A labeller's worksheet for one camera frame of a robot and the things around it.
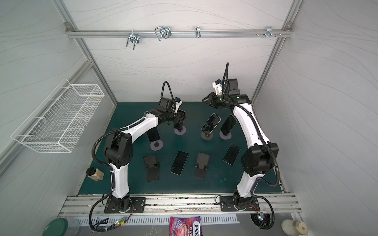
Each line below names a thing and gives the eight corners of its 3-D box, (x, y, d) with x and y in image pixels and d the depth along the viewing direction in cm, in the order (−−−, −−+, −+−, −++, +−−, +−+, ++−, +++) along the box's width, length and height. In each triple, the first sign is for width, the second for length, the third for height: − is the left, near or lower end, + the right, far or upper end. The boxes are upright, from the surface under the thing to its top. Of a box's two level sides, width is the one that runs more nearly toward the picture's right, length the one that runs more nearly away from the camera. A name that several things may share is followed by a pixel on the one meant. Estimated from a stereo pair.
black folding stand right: (194, 177, 85) (194, 170, 76) (197, 160, 91) (198, 152, 82) (205, 180, 84) (207, 172, 75) (208, 162, 91) (209, 154, 81)
